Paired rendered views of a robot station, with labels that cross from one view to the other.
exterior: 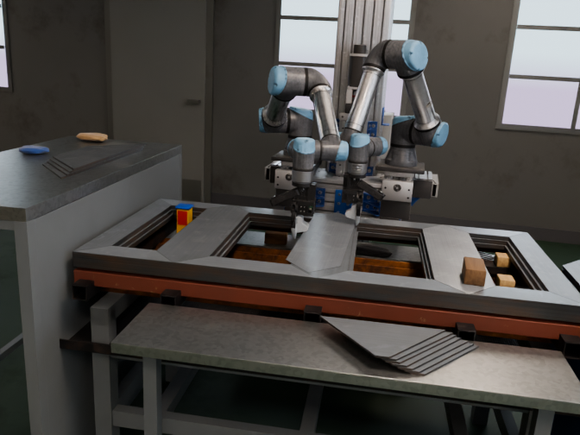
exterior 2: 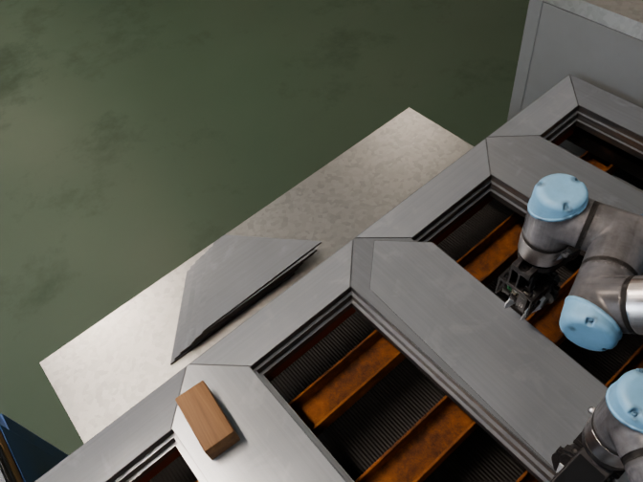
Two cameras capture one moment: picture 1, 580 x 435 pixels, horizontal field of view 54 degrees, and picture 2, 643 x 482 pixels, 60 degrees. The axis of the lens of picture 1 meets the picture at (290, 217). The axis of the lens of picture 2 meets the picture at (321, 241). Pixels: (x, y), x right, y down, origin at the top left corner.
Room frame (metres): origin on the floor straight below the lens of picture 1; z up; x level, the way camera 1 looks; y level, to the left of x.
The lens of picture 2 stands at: (2.13, -0.63, 1.86)
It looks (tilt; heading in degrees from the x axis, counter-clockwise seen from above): 52 degrees down; 141
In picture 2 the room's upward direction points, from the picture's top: 11 degrees counter-clockwise
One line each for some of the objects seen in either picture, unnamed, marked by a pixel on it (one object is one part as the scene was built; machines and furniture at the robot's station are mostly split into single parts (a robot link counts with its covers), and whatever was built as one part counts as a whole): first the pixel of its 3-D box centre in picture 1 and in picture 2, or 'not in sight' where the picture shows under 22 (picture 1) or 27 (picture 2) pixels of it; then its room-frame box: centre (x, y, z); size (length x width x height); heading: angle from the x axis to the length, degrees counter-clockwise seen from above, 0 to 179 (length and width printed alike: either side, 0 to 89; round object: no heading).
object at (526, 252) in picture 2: (302, 176); (544, 244); (1.97, -0.04, 1.10); 0.08 x 0.08 x 0.05
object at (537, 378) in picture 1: (341, 351); (278, 250); (1.39, -0.16, 0.74); 1.20 x 0.26 x 0.03; 82
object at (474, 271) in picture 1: (473, 271); (207, 419); (1.65, -0.58, 0.89); 0.12 x 0.06 x 0.05; 167
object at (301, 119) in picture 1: (299, 121); not in sight; (2.77, -0.02, 1.20); 0.13 x 0.12 x 0.14; 100
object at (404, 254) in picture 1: (378, 253); not in sight; (2.44, -0.41, 0.67); 1.30 x 0.20 x 0.03; 82
